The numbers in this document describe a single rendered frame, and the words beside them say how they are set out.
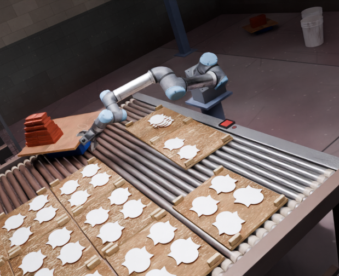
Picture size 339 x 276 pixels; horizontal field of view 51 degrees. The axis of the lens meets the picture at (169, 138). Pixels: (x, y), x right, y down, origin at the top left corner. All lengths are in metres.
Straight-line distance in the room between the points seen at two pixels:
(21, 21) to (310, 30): 4.66
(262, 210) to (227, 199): 0.19
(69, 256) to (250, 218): 0.84
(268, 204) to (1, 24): 5.85
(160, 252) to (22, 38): 5.72
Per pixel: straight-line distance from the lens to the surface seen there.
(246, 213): 1.60
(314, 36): 5.67
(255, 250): 1.44
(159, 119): 2.49
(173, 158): 2.08
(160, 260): 1.55
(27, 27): 6.90
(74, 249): 1.80
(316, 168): 1.80
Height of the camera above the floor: 2.04
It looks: 29 degrees down
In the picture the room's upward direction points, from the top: 20 degrees counter-clockwise
